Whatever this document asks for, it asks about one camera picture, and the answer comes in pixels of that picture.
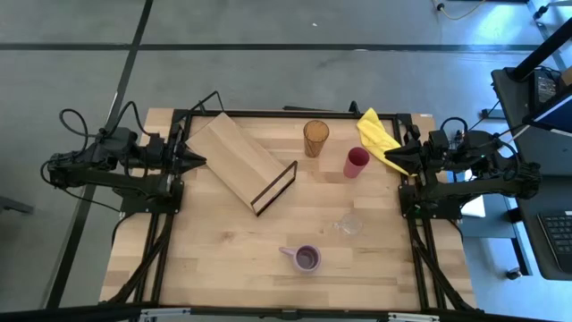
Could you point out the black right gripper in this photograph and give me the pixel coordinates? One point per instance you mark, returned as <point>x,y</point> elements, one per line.
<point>433,154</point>

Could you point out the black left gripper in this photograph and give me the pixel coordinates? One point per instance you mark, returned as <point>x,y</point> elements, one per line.
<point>175,154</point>

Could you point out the red plastic cup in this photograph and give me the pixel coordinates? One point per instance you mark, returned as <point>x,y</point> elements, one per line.
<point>353,167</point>

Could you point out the clear glass mug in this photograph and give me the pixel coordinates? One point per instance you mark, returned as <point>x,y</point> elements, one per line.
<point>350,223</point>

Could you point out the amber faceted plastic tumbler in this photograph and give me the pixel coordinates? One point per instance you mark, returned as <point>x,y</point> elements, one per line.
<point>315,143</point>

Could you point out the purple bubble ceramic mug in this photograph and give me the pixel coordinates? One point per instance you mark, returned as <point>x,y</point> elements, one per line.
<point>306,259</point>

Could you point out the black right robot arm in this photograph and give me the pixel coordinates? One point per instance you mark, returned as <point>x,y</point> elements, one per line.
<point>482,188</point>

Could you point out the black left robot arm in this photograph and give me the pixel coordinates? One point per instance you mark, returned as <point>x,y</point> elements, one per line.
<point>111,179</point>

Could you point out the yellow cloth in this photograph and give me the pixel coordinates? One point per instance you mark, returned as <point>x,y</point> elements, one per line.
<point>375,134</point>

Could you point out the white box under desk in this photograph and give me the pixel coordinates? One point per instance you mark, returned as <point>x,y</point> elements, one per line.
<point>474,208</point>

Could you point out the black side desk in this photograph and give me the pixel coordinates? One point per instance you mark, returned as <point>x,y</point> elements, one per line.
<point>545,152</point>

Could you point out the black electronic device box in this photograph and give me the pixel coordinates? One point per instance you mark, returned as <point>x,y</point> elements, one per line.
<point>546,87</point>

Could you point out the black caster wheel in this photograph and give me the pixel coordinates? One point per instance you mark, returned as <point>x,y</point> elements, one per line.
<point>515,273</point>

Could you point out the black keyboard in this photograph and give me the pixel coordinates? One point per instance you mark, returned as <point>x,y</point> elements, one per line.
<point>561,237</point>

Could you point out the black slanted pole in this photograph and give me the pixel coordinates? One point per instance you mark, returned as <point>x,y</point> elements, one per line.
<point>543,49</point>

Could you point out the grey furniture leg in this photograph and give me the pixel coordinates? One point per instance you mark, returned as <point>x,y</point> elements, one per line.
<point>15,205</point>

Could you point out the silver metal stand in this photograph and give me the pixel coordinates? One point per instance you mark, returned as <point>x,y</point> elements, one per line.
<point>547,33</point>

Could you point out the black aluminium table frame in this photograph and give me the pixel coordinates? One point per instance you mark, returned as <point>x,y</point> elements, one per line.
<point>335,114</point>

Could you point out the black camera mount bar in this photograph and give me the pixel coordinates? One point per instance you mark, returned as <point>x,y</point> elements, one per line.
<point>67,313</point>

